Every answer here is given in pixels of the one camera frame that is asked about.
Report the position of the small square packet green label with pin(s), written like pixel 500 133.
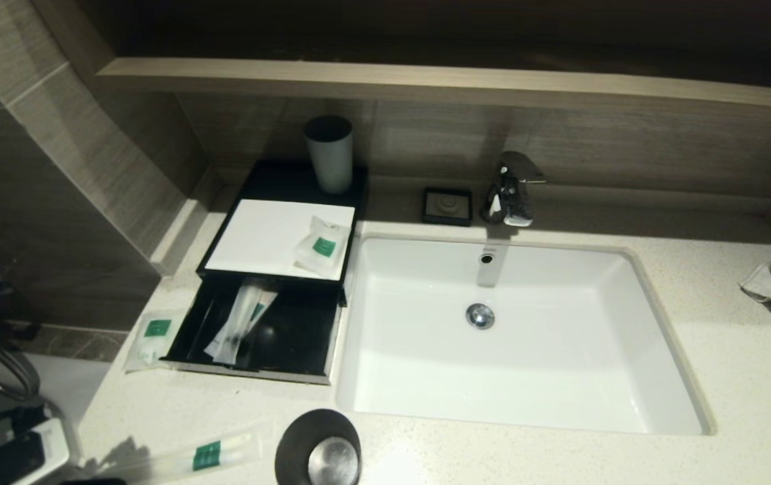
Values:
pixel 323 248
pixel 156 330

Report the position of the long white packet green label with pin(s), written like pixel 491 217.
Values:
pixel 258 311
pixel 207 457
pixel 230 330

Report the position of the chrome faucet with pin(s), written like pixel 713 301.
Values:
pixel 513 195

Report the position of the wooden wall shelf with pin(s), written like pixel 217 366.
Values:
pixel 425 84

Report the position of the grey cup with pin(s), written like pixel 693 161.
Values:
pixel 328 162

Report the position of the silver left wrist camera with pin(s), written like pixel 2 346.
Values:
pixel 52 451

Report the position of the round black dish metal centre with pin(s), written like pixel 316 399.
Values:
pixel 291 444

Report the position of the white sink basin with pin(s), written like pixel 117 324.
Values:
pixel 560 350

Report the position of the black plastic tray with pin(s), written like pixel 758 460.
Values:
pixel 297 337

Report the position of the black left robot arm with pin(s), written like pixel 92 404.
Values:
pixel 1 465

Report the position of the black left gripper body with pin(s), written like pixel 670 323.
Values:
pixel 99 481

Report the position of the chrome drain plug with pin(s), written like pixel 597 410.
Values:
pixel 480 316

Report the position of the black soap dish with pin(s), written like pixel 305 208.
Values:
pixel 447 205

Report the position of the black amenity tray with drawer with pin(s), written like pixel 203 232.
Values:
pixel 277 178

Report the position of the white ribbed mat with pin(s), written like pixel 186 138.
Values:
pixel 257 236

